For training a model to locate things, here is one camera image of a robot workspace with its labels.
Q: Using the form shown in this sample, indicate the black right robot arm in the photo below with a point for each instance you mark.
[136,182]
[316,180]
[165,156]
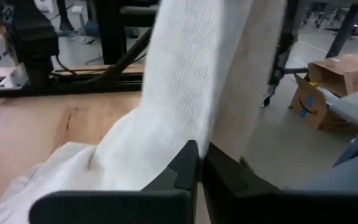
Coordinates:
[33,40]

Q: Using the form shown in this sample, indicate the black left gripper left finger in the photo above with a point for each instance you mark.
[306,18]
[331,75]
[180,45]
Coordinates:
[185,174]

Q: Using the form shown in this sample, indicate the grey chair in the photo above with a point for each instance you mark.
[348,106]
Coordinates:
[356,105]

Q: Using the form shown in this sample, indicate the dark metal table frame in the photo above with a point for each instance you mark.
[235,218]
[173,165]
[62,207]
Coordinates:
[286,37]

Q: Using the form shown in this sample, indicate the black side furniture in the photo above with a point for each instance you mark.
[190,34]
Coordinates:
[110,31]

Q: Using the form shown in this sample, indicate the black metal table frame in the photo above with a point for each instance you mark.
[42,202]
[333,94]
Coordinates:
[73,85]

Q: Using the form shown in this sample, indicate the plain white towel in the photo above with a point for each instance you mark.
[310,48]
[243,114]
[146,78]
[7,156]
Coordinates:
[182,77]

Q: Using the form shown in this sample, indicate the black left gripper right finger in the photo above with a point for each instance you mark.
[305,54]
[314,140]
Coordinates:
[225,180]

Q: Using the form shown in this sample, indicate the brown cardboard box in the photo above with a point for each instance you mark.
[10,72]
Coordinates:
[322,105]

